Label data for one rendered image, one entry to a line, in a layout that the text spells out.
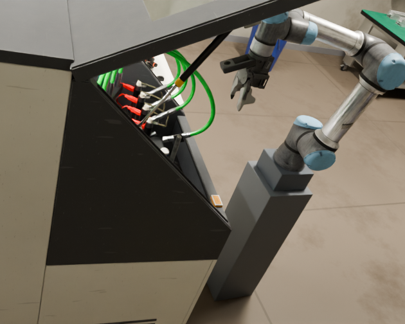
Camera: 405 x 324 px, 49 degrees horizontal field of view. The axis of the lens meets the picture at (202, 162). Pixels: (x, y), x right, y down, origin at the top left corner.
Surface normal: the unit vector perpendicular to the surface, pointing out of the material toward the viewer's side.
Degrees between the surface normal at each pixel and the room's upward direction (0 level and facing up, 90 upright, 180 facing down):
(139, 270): 90
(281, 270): 0
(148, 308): 90
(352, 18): 90
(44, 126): 90
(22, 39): 0
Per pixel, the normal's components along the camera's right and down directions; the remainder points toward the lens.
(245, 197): -0.89, 0.01
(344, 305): 0.29, -0.76
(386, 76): 0.25, 0.54
